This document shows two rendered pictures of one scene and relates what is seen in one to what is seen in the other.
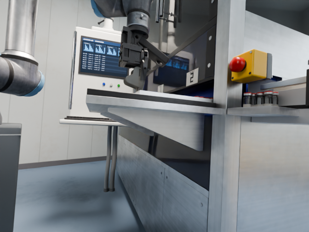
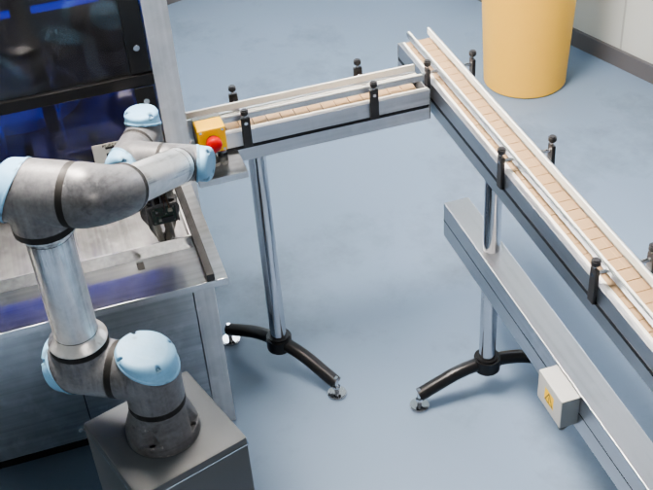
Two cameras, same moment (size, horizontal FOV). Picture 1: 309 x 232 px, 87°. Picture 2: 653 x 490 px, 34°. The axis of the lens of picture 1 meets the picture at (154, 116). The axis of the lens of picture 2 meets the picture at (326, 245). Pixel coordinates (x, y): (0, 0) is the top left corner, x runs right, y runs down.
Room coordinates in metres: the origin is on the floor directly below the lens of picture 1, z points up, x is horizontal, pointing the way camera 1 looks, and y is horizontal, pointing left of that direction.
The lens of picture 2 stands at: (-0.06, 2.02, 2.42)
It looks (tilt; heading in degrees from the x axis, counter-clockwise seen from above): 38 degrees down; 276
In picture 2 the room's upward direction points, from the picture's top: 5 degrees counter-clockwise
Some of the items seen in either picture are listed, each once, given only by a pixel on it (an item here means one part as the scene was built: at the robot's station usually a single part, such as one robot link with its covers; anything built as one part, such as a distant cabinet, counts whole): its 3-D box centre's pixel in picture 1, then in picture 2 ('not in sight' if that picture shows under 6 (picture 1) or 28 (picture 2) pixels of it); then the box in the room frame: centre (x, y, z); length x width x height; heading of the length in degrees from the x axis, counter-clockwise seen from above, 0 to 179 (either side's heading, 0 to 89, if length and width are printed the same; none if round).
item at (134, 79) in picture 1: (134, 81); (171, 228); (0.51, 0.07, 0.95); 0.06 x 0.03 x 0.09; 111
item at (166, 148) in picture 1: (136, 130); not in sight; (1.49, 0.15, 0.73); 1.98 x 0.01 x 0.25; 21
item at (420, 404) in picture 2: not in sight; (486, 371); (-0.26, -0.35, 0.07); 0.50 x 0.08 x 0.14; 21
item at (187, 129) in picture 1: (159, 130); not in sight; (0.55, -0.02, 0.79); 0.34 x 0.03 x 0.13; 111
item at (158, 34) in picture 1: (155, 29); not in sight; (1.19, 0.03, 1.50); 0.47 x 0.01 x 0.59; 21
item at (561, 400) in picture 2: not in sight; (558, 396); (-0.39, 0.17, 0.50); 0.12 x 0.05 x 0.09; 111
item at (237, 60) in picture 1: (238, 65); (213, 143); (0.44, -0.22, 0.99); 0.04 x 0.04 x 0.04; 21
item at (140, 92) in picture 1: (171, 104); (125, 214); (0.65, -0.07, 0.90); 0.34 x 0.26 x 0.04; 111
